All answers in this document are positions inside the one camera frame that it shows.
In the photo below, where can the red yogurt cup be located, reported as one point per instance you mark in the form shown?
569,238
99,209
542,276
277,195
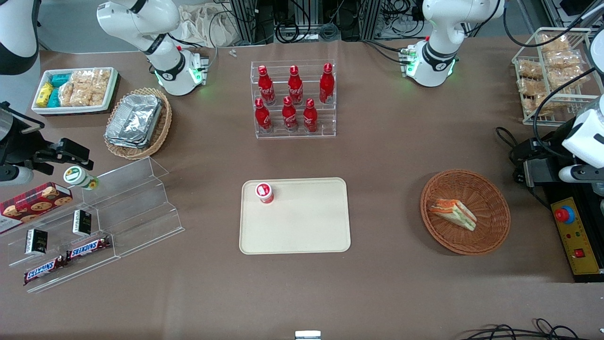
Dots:
264,192

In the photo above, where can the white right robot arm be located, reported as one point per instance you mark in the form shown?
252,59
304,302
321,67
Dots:
165,61

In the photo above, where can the red plaid cookie box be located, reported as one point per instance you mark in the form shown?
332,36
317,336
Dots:
33,203

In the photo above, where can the light oval wicker basket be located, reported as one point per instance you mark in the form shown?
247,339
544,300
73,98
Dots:
163,127

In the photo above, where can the clear rice cracker bag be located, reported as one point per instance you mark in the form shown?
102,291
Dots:
100,86
566,77
531,86
81,89
67,94
564,59
530,69
533,105
555,42

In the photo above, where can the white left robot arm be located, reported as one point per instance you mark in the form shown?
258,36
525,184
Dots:
439,52

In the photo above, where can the black appliance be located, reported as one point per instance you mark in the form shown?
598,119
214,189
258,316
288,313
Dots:
557,133

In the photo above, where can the clear acrylic stepped display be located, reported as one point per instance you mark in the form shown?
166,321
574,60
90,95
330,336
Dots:
141,208

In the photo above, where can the triangular sandwich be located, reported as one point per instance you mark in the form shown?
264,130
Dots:
454,213

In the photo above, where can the aluminium equipment rack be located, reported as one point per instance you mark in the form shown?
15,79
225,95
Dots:
302,19

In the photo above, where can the snickers bar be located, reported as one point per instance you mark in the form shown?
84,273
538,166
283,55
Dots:
88,248
43,271

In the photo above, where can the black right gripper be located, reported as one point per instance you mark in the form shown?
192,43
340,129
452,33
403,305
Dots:
21,147

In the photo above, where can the beige plastic tray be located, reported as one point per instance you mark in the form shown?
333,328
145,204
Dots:
302,222

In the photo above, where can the teal snack pack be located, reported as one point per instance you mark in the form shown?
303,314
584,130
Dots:
60,80
54,97

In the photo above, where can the brown wicker basket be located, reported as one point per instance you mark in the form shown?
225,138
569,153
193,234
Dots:
486,198

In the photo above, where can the small black box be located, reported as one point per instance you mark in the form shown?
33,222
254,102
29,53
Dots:
36,242
81,223

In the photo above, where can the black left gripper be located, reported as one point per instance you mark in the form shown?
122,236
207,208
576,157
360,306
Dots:
542,147

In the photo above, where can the yellow black control box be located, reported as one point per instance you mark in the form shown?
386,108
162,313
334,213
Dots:
578,236

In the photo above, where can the white rectangular snack tray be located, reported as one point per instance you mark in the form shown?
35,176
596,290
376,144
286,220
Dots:
42,109

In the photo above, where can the red emergency stop button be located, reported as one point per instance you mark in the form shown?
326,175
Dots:
564,215

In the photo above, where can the white cloth bag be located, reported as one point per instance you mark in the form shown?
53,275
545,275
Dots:
203,26

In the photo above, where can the stack of foil trays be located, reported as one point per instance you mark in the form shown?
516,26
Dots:
134,120

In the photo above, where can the clear acrylic bottle rack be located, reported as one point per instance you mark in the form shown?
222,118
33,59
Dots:
295,133

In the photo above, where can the dark flat board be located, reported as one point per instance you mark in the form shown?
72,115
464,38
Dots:
118,94

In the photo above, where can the green sunflower yogurt cup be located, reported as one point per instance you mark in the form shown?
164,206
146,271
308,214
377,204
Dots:
78,176

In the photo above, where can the yellow snack pack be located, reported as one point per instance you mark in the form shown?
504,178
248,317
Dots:
44,94

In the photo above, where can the red cola bottle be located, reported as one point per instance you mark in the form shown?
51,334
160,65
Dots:
289,115
263,118
310,118
266,87
326,85
295,87

